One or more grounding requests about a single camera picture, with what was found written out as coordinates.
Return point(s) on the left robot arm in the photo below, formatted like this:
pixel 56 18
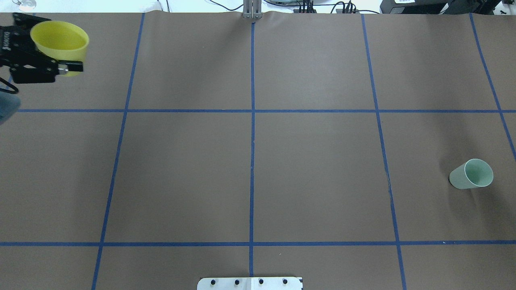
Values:
pixel 36 50

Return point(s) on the green cup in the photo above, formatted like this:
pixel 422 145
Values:
pixel 474 173

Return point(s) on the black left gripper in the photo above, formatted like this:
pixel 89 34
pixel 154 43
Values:
pixel 15 47

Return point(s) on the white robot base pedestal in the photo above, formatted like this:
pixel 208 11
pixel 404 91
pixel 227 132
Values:
pixel 251 283

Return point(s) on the aluminium frame post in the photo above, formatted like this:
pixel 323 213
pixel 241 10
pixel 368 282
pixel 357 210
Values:
pixel 252 9

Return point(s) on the yellow cup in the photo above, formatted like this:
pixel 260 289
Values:
pixel 65 42

